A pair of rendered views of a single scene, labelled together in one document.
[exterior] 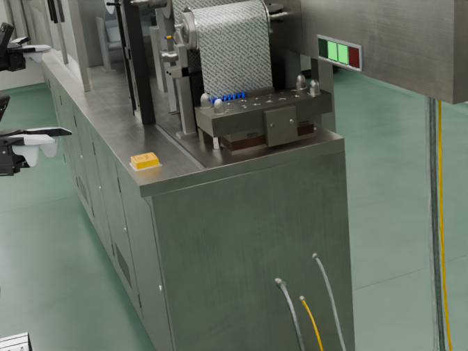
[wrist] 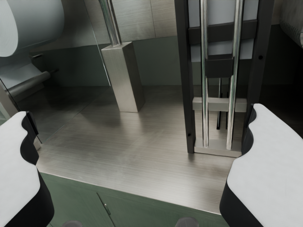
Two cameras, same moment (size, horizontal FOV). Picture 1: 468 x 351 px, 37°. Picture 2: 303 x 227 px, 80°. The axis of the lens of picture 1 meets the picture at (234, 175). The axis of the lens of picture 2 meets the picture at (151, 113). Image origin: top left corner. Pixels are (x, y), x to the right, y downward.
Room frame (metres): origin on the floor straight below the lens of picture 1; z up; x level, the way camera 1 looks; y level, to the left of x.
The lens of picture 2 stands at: (2.40, 0.69, 1.29)
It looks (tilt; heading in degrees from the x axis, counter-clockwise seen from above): 32 degrees down; 315
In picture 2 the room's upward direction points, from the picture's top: 11 degrees counter-clockwise
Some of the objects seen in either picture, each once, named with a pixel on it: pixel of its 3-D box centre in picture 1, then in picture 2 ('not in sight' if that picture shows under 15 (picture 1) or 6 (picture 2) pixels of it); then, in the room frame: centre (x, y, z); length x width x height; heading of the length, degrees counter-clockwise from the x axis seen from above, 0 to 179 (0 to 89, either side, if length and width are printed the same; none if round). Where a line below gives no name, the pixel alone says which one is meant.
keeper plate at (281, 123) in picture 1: (281, 126); not in sight; (2.04, -0.16, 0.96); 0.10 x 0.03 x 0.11; 109
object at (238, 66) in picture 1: (237, 69); not in sight; (2.23, -0.05, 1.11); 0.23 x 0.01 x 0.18; 109
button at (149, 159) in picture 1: (145, 161); not in sight; (2.02, 0.26, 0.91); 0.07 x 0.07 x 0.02; 19
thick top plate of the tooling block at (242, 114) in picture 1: (263, 109); not in sight; (2.13, -0.12, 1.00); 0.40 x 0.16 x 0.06; 109
